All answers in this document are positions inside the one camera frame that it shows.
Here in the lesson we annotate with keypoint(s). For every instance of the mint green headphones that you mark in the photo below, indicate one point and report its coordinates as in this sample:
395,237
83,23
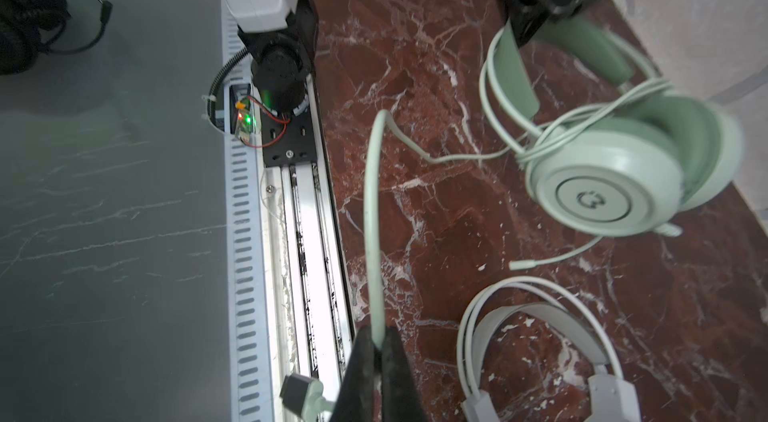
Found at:
618,168

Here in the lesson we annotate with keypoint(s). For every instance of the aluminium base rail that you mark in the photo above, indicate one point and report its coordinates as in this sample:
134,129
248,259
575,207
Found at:
288,308

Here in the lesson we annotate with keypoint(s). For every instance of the white headphones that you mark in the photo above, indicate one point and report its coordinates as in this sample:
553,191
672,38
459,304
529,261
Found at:
528,349

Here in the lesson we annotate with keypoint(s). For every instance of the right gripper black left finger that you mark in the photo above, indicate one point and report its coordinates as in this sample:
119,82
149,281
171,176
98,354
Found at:
355,398

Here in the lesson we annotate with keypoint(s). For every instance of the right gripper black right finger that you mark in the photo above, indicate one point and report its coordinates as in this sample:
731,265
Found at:
400,398

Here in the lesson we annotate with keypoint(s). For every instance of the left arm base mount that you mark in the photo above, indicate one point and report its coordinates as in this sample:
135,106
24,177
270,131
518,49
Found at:
283,139

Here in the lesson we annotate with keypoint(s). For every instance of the black headphones outside cell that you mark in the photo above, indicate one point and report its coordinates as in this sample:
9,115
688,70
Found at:
32,27

